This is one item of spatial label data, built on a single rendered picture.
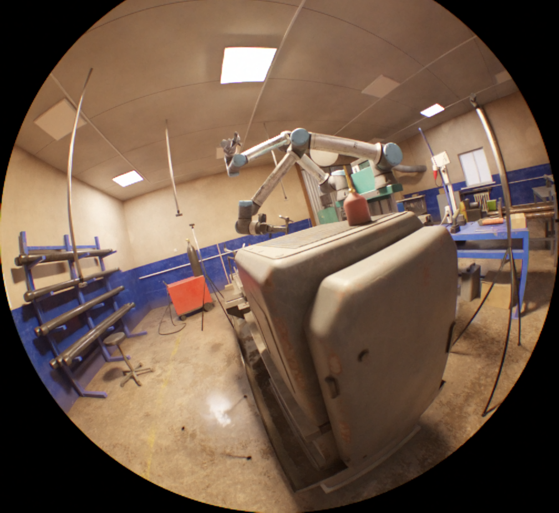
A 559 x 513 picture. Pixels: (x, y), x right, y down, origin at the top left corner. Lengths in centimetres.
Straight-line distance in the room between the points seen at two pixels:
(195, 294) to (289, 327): 398
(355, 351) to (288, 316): 13
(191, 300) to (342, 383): 407
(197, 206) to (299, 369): 552
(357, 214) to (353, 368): 34
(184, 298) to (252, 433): 321
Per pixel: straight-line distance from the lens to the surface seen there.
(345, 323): 27
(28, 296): 272
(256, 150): 143
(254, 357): 168
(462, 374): 182
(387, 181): 144
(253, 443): 164
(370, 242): 41
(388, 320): 33
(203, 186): 585
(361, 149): 126
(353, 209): 49
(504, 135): 740
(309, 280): 33
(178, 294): 421
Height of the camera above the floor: 139
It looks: 3 degrees down
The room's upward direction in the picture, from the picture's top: 15 degrees counter-clockwise
